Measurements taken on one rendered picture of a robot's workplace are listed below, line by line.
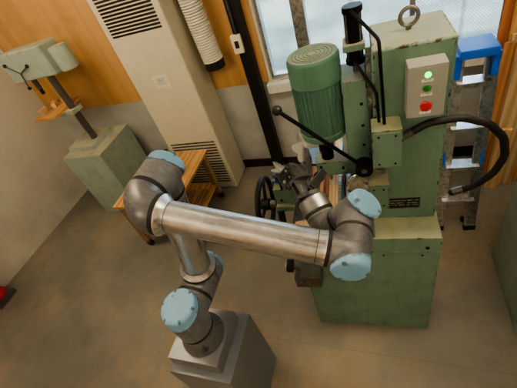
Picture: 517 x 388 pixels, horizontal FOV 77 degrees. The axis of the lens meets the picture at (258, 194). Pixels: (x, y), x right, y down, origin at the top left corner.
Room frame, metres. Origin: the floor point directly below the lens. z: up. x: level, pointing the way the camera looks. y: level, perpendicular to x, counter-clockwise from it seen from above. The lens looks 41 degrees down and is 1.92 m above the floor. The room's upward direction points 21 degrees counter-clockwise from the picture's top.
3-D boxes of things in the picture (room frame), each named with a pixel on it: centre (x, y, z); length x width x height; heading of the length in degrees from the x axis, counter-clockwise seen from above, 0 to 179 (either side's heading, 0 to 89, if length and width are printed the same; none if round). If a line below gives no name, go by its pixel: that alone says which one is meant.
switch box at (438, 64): (0.78, -0.55, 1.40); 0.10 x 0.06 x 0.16; 65
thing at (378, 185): (0.82, -0.43, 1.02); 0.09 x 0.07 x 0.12; 155
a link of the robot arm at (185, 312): (0.75, 0.44, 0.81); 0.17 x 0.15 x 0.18; 151
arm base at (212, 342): (0.75, 0.44, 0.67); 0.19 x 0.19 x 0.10
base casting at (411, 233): (0.99, -0.44, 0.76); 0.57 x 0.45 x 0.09; 65
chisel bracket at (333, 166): (1.03, -0.34, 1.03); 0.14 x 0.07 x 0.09; 65
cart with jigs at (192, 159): (2.22, 0.68, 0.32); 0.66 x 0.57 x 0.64; 152
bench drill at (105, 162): (2.91, 1.22, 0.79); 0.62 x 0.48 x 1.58; 63
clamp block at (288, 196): (1.13, -0.15, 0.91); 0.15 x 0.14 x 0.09; 155
